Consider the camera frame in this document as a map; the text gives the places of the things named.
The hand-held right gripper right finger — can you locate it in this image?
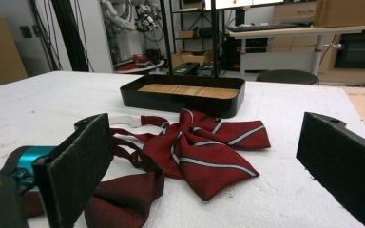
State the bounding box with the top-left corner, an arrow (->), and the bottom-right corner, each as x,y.
296,112 -> 365,228

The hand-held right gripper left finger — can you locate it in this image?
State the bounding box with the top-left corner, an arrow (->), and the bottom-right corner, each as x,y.
31,113 -> 114,228

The dark red bow tie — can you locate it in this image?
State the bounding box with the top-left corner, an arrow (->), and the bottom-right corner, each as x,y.
21,136 -> 165,228

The striped red bow tie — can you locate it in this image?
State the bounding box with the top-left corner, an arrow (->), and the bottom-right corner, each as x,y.
108,108 -> 272,202

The black rack with wooden tray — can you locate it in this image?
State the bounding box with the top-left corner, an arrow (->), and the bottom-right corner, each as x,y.
119,0 -> 246,119

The white foam board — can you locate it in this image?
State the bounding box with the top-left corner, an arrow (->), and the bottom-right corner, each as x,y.
0,70 -> 365,228

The black round stool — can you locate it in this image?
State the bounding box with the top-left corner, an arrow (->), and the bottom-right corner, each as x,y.
255,69 -> 320,86

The black oven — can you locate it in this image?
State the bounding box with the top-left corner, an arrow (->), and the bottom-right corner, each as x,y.
334,18 -> 365,69

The round white table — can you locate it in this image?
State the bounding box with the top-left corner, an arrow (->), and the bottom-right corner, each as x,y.
113,59 -> 166,75

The white desk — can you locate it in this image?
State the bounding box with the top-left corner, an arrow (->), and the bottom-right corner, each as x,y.
227,25 -> 365,78

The flat cardboard sheet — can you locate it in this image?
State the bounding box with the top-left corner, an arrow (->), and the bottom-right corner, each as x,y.
0,15 -> 29,91

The large cardboard box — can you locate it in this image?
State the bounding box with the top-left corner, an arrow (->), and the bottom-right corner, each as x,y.
313,0 -> 365,29

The black computer tower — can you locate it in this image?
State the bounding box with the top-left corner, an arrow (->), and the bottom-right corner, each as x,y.
172,62 -> 201,76
197,62 -> 216,77

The black keyboard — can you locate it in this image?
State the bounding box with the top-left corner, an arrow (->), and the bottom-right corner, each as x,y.
227,22 -> 299,33

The small cardboard box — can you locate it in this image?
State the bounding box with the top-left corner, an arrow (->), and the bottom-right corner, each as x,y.
170,50 -> 215,69

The computer monitor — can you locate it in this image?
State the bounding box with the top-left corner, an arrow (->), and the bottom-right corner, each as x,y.
203,0 -> 285,11

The black metal frame beam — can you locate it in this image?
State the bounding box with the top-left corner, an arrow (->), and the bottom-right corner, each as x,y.
49,0 -> 90,73

